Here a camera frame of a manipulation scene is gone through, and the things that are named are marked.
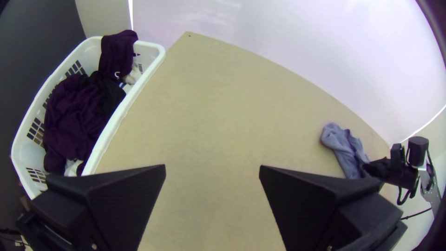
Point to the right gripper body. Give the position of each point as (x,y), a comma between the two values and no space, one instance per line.
(395,172)

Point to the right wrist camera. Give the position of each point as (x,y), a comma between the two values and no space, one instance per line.
(397,153)

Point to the heap of clothes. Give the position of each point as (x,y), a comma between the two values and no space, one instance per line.
(75,115)

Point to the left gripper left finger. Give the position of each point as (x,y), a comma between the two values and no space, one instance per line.
(115,202)

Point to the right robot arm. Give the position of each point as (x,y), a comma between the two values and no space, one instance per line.
(418,150)

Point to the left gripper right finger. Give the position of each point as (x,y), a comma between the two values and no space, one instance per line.
(313,205)

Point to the white laundry basket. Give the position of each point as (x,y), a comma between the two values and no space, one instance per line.
(115,118)

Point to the grey t-shirt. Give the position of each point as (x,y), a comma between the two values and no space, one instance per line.
(343,144)

